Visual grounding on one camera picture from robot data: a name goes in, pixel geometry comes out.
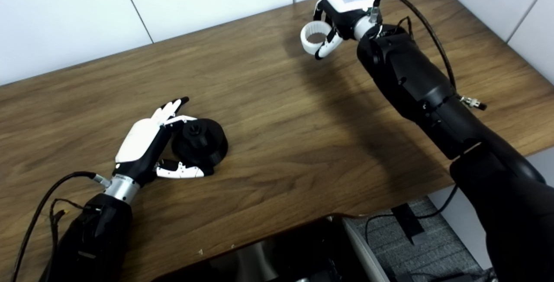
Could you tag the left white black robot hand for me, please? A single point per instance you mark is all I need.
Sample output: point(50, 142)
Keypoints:
point(137, 141)

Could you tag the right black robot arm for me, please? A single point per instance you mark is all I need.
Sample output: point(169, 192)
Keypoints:
point(420, 82)

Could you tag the glossy black robot torso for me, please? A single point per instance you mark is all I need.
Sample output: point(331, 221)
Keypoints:
point(294, 251)

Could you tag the flat black floor bracket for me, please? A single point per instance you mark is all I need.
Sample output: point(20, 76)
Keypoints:
point(409, 223)

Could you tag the round black plastic part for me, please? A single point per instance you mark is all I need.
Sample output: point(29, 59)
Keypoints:
point(207, 147)

